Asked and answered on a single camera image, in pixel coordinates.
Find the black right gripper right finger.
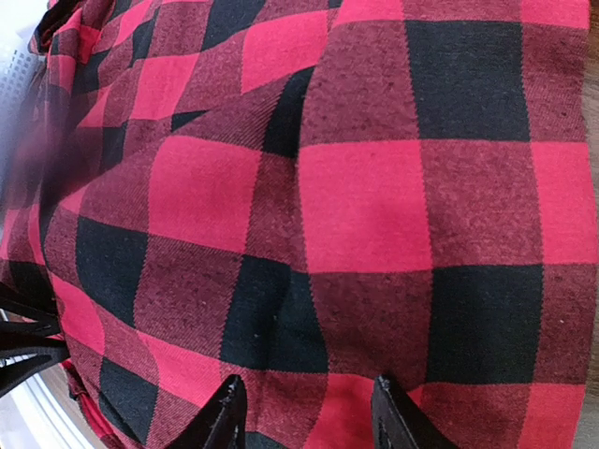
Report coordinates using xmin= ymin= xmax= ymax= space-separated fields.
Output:
xmin=371 ymin=375 xmax=458 ymax=449

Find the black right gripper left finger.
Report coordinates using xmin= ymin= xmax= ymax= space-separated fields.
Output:
xmin=175 ymin=374 xmax=247 ymax=449

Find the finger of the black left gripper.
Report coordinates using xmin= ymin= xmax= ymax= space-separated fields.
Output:
xmin=1 ymin=284 xmax=69 ymax=397

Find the red black plaid shirt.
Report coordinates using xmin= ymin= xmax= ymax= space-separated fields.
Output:
xmin=1 ymin=1 xmax=598 ymax=448

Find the white plastic laundry basket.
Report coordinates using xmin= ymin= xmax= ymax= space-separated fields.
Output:
xmin=1 ymin=30 xmax=41 ymax=197

